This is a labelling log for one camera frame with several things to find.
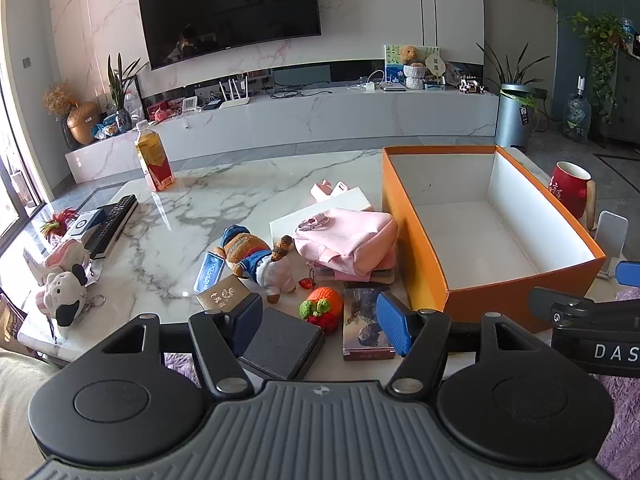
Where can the orange cardboard box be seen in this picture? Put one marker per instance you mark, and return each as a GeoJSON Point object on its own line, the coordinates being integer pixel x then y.
{"type": "Point", "coordinates": [475, 230]}

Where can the white phone stand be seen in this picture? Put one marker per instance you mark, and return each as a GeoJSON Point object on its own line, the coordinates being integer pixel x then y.
{"type": "Point", "coordinates": [611, 235]}

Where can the black flat television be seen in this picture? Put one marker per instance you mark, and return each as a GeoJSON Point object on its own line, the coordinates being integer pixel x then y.
{"type": "Point", "coordinates": [225, 10]}

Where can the red green feather toy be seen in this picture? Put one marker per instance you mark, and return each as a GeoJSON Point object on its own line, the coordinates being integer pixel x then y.
{"type": "Point", "coordinates": [55, 222]}

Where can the metal keyring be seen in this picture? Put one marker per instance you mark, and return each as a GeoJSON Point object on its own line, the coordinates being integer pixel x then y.
{"type": "Point", "coordinates": [95, 304]}

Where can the cream sofa cushion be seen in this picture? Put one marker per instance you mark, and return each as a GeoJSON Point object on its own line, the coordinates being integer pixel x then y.
{"type": "Point", "coordinates": [20, 400]}

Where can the green leaf plant in pot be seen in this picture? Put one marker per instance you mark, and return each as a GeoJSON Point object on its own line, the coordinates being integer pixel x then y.
{"type": "Point", "coordinates": [120, 90]}

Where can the gold round vase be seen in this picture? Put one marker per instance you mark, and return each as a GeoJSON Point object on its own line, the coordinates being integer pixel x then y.
{"type": "Point", "coordinates": [82, 125]}

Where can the strawberry charm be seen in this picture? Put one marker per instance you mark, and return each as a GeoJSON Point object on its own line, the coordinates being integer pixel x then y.
{"type": "Point", "coordinates": [305, 284]}

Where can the white woven pot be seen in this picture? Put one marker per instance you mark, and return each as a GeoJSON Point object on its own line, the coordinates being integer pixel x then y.
{"type": "Point", "coordinates": [414, 76]}

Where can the white marble tv cabinet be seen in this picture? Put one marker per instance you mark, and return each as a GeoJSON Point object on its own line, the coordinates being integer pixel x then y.
{"type": "Point", "coordinates": [325, 120]}

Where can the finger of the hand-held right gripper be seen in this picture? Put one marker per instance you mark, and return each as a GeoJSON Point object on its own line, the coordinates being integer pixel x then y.
{"type": "Point", "coordinates": [565, 305]}
{"type": "Point", "coordinates": [629, 273]}

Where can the pink small toy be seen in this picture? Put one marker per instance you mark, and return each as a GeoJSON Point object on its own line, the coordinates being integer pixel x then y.
{"type": "Point", "coordinates": [159, 112]}

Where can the silver laptop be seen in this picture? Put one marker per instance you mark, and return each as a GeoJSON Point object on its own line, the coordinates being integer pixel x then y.
{"type": "Point", "coordinates": [394, 87]}

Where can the black remote control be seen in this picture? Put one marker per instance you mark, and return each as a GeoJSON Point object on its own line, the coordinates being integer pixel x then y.
{"type": "Point", "coordinates": [110, 227]}

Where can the cow figurines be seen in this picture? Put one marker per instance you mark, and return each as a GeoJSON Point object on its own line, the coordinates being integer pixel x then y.
{"type": "Point", "coordinates": [471, 86]}

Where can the hanging vine plant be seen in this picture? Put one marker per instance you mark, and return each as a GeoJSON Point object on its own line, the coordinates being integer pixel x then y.
{"type": "Point", "coordinates": [600, 45]}

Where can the white round hand fan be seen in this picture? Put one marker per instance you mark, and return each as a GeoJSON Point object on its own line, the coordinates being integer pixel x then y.
{"type": "Point", "coordinates": [434, 64]}

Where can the sliding glass door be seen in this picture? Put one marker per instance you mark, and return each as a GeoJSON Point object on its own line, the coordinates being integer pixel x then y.
{"type": "Point", "coordinates": [15, 160]}

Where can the decorative plate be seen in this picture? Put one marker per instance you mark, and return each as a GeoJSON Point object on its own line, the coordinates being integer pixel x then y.
{"type": "Point", "coordinates": [454, 74]}

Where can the blue snack bag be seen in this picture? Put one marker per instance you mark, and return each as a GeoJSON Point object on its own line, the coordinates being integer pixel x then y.
{"type": "Point", "coordinates": [105, 129]}

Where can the white charger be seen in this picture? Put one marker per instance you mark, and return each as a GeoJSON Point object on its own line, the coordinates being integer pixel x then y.
{"type": "Point", "coordinates": [370, 88]}

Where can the pink fabric pouch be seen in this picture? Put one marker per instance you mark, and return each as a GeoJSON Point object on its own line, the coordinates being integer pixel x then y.
{"type": "Point", "coordinates": [345, 240]}

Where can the dried flower bunch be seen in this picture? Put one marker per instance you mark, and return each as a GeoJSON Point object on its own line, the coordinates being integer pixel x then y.
{"type": "Point", "coordinates": [59, 99]}

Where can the green blue painting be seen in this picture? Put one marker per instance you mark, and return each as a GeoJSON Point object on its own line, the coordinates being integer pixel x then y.
{"type": "Point", "coordinates": [392, 62]}

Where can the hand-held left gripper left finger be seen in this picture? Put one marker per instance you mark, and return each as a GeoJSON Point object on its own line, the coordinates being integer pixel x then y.
{"type": "Point", "coordinates": [247, 321]}

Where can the gold card box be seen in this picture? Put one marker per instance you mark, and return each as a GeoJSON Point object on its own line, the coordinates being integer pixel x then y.
{"type": "Point", "coordinates": [220, 297]}

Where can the black box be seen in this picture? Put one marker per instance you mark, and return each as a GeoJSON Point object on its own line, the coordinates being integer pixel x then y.
{"type": "Point", "coordinates": [285, 345]}

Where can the blue and white box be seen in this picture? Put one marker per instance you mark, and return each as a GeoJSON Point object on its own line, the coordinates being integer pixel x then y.
{"type": "Point", "coordinates": [85, 224]}

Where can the small tan bear plush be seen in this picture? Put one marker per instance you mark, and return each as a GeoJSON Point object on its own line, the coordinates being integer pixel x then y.
{"type": "Point", "coordinates": [409, 55]}

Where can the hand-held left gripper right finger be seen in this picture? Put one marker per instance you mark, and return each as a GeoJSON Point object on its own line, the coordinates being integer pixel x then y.
{"type": "Point", "coordinates": [395, 325]}

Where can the amber tea bottle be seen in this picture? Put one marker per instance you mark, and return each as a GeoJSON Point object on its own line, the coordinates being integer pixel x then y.
{"type": "Point", "coordinates": [154, 160]}

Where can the white router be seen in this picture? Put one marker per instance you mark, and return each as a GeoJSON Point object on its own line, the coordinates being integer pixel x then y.
{"type": "Point", "coordinates": [235, 101]}

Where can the white desk clock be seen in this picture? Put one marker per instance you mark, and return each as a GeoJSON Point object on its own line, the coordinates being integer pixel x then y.
{"type": "Point", "coordinates": [191, 106]}

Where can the blue tin case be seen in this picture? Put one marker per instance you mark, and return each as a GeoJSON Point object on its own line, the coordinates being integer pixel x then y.
{"type": "Point", "coordinates": [210, 272]}

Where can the water jug with pump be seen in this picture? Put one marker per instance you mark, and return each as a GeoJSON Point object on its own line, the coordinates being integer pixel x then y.
{"type": "Point", "coordinates": [577, 115]}

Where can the person's purple fuzzy pants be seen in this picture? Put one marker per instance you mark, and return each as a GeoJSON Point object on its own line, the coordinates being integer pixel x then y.
{"type": "Point", "coordinates": [622, 420]}

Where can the black white cow plush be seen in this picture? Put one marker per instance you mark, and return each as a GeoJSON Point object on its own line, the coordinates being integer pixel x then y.
{"type": "Point", "coordinates": [62, 295]}

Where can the grey side cabinet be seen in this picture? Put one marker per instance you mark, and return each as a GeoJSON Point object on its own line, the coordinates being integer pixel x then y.
{"type": "Point", "coordinates": [625, 100]}

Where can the grey metal trash can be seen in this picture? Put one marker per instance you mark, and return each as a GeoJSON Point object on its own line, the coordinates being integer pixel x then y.
{"type": "Point", "coordinates": [512, 120]}

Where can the brown bear plush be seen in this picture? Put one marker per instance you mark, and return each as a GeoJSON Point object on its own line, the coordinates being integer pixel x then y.
{"type": "Point", "coordinates": [250, 255]}

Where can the orange crochet fruit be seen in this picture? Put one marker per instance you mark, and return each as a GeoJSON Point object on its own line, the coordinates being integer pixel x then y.
{"type": "Point", "coordinates": [325, 310]}

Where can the long leaf potted plant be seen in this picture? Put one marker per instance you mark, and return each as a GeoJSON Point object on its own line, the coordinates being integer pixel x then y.
{"type": "Point", "coordinates": [507, 72]}

